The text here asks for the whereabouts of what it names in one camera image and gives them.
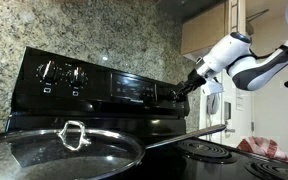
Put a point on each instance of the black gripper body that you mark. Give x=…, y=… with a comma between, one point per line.
x=194, y=80

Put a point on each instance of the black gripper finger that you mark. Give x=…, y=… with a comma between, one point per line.
x=185, y=94
x=182, y=87

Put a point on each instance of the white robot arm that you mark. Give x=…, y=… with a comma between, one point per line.
x=224, y=53

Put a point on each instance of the large black stove knob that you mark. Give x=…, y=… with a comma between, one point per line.
x=49, y=71
x=77, y=76

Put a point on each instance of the steel frying pan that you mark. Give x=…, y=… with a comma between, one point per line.
x=190, y=135

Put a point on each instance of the grey door lock plate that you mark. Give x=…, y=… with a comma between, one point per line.
x=227, y=110

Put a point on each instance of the stove digital display window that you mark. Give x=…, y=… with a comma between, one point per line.
x=134, y=87

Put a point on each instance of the white paper notice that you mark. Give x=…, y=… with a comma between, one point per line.
x=239, y=100

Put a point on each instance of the metal door lever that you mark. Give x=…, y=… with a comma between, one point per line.
x=230, y=130

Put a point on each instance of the black coil burner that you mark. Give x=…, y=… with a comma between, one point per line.
x=274, y=171
x=204, y=150

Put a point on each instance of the white door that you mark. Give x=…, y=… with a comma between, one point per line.
x=245, y=126

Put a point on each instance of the black electric stove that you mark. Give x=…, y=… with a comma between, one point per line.
x=97, y=85

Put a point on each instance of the red white checkered cloth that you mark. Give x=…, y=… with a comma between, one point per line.
x=262, y=146

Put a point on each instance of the metal door closer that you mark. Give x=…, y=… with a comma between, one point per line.
x=260, y=14

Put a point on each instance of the glass pan lid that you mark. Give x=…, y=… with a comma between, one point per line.
x=34, y=151

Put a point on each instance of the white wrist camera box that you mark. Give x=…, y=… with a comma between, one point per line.
x=212, y=87

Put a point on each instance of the grey wall phone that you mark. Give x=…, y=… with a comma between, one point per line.
x=213, y=103

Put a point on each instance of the light wood wall cabinet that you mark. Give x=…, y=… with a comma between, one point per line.
x=200, y=30

